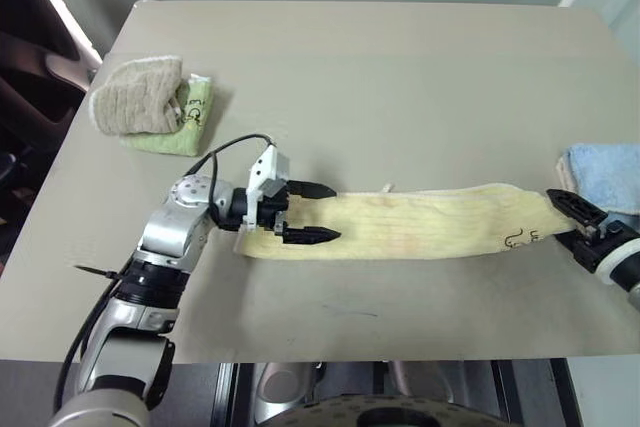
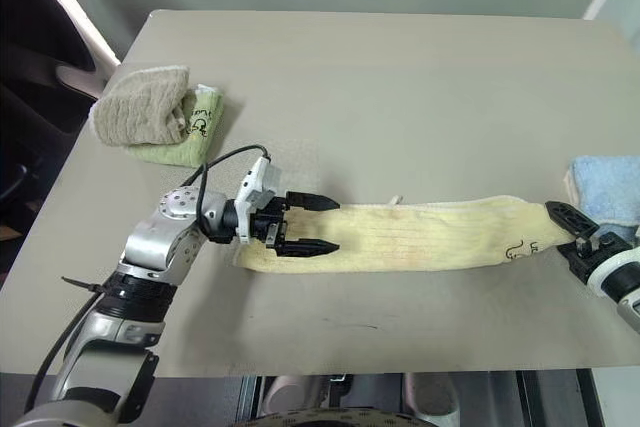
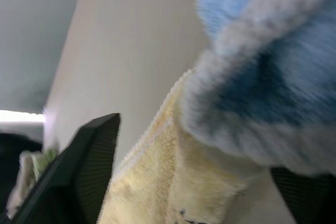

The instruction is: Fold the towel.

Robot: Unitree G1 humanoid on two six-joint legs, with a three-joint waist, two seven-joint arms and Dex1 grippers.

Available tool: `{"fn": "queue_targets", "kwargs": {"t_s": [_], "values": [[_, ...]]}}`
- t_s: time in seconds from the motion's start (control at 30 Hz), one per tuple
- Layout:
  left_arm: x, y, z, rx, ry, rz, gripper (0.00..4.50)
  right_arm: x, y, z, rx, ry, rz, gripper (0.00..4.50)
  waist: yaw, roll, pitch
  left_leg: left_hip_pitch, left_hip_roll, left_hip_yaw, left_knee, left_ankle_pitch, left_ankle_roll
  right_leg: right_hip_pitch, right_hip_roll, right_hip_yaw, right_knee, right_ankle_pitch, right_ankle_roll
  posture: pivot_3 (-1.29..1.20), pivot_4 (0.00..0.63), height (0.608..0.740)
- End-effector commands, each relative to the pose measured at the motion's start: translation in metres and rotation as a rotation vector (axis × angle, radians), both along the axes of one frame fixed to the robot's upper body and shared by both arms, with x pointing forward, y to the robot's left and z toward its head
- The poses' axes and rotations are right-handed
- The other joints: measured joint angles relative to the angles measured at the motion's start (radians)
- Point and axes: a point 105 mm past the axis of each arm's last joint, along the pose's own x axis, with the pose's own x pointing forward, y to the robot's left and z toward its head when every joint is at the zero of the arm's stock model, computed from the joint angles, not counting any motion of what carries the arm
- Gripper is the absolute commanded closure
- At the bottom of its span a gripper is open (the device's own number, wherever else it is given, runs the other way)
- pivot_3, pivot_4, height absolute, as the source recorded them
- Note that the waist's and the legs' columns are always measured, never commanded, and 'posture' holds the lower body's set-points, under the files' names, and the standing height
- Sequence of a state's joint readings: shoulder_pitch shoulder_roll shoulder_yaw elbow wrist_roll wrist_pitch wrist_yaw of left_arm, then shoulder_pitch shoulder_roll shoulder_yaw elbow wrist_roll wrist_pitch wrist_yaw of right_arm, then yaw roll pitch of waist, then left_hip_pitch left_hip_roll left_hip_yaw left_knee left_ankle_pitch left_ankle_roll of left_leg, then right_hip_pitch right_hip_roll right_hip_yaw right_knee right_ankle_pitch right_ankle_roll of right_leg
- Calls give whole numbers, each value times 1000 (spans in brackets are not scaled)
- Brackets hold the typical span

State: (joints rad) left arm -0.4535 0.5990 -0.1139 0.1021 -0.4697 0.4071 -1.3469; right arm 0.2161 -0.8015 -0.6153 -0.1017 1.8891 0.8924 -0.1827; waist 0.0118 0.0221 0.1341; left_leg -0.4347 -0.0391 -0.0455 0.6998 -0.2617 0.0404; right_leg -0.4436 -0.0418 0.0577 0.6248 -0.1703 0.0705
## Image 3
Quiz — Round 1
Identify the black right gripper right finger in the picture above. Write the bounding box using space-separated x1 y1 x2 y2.
269 166 336 224

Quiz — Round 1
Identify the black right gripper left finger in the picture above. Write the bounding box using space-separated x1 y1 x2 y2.
10 113 121 224

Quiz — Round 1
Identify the yellow terry towel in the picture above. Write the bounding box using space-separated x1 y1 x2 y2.
96 68 271 224

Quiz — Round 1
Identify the green folded towel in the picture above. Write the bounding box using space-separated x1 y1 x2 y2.
30 149 60 182

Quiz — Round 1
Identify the beige folded towel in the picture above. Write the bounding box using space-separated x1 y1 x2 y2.
5 151 37 219

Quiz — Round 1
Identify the blue towel with pale edge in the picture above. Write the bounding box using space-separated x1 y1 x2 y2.
181 0 336 179

